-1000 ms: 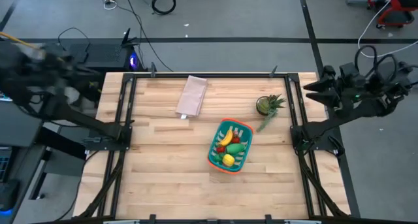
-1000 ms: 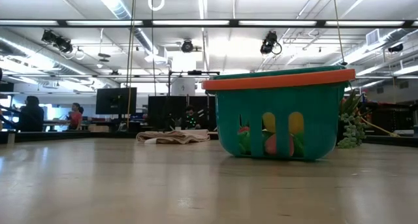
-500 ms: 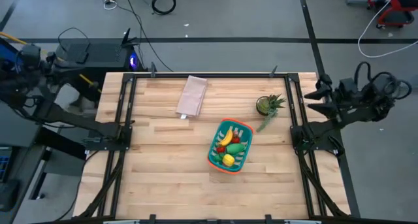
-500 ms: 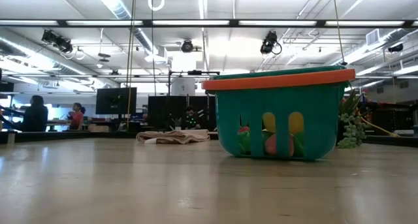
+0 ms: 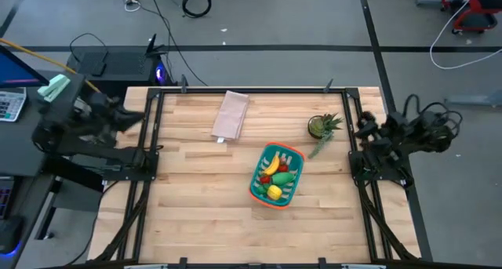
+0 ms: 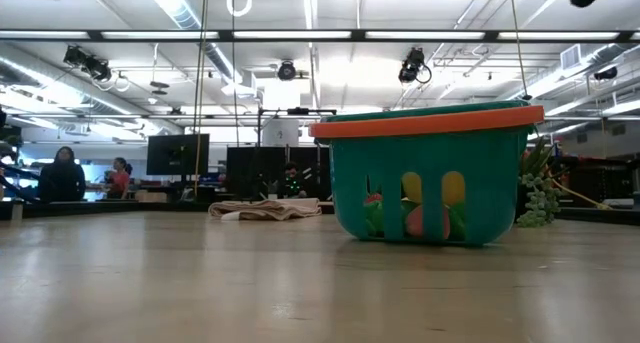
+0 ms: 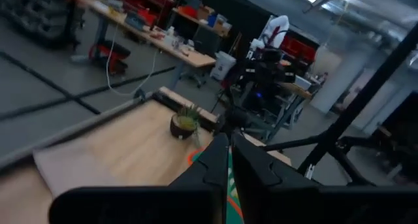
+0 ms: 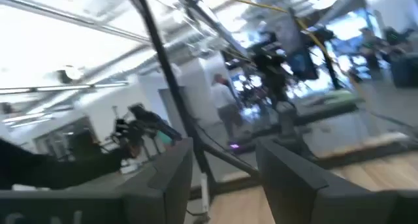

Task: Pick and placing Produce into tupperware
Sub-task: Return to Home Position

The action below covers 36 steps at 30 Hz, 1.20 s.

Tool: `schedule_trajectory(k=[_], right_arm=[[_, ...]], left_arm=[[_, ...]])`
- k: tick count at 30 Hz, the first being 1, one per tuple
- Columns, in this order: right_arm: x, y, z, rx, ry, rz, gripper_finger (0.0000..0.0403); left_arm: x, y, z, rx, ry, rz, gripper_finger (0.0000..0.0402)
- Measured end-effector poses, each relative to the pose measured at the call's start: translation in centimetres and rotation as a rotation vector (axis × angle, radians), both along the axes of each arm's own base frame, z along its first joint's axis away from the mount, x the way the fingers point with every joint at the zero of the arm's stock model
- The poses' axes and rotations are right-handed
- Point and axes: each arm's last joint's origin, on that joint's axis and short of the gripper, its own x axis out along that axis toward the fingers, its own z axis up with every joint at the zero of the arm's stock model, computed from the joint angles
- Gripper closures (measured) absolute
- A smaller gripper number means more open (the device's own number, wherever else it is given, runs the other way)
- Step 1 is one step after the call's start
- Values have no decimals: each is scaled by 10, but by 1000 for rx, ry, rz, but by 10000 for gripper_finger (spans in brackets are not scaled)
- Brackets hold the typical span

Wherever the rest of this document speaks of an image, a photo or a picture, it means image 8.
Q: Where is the black equipment on stand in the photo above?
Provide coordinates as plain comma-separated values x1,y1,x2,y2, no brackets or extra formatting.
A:
110,102,184,160

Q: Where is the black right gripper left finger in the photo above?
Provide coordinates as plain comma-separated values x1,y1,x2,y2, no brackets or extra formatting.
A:
114,137,195,224

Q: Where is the yellow cable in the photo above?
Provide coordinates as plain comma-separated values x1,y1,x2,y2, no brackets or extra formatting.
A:
199,0,370,101

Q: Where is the dark grey desk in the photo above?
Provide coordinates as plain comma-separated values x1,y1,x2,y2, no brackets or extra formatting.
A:
254,99,366,129

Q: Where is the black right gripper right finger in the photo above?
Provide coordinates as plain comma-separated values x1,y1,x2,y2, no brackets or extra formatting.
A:
255,137,398,224

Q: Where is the person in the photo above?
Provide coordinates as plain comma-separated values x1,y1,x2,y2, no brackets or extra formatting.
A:
210,72,245,142
357,26,387,82

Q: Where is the computer monitor blue screen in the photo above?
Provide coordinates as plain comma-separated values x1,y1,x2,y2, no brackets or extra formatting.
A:
287,18,320,82

